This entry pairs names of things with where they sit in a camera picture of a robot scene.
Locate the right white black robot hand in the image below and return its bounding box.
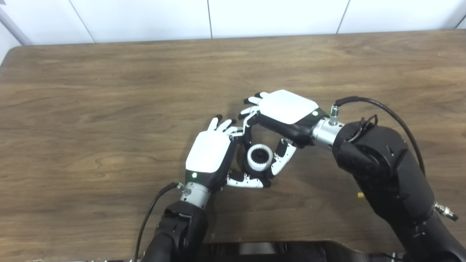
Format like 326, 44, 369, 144
238, 90, 330, 176

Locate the grey wall corner post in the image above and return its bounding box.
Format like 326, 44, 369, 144
0, 7, 33, 46

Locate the black robot torso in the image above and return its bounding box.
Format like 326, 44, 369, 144
202, 240, 404, 262

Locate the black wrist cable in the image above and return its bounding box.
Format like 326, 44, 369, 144
329, 96, 459, 222
133, 182, 186, 262

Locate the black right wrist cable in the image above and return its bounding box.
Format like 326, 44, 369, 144
329, 96, 459, 222

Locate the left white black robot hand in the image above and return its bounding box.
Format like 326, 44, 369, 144
185, 115, 272, 191

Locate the round black part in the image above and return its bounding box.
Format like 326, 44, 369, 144
238, 144, 273, 179

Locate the thin black right arm wire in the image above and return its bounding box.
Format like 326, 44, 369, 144
349, 115, 379, 140

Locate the white ring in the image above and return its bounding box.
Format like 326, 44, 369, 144
247, 144, 273, 172

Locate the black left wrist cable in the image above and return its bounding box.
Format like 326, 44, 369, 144
133, 182, 186, 262

